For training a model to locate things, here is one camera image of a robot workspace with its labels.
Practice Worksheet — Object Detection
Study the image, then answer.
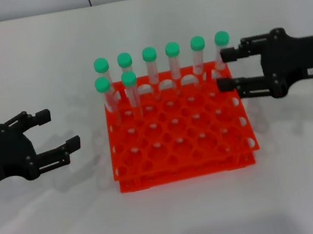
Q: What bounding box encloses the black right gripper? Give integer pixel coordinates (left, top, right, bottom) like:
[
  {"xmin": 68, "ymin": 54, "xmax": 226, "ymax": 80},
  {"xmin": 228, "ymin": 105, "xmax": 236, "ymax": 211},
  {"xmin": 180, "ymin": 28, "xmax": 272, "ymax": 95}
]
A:
[{"xmin": 209, "ymin": 22, "xmax": 313, "ymax": 110}]

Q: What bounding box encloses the clear test tube green cap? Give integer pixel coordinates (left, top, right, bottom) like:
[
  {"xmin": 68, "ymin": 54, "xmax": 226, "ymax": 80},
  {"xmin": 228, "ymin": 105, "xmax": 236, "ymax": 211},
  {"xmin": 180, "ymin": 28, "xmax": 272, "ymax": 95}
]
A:
[
  {"xmin": 164, "ymin": 40, "xmax": 188, "ymax": 94},
  {"xmin": 140, "ymin": 45, "xmax": 165, "ymax": 100},
  {"xmin": 92, "ymin": 75, "xmax": 124, "ymax": 127},
  {"xmin": 208, "ymin": 29, "xmax": 237, "ymax": 81},
  {"xmin": 120, "ymin": 69, "xmax": 145, "ymax": 121},
  {"xmin": 92, "ymin": 56, "xmax": 116, "ymax": 96},
  {"xmin": 187, "ymin": 35, "xmax": 213, "ymax": 87},
  {"xmin": 116, "ymin": 51, "xmax": 137, "ymax": 79}
]

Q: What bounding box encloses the orange plastic test tube rack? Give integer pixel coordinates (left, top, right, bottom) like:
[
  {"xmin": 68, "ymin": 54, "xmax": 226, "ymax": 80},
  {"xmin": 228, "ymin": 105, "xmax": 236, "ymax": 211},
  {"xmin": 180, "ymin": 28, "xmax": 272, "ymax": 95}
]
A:
[{"xmin": 97, "ymin": 58, "xmax": 266, "ymax": 196}]

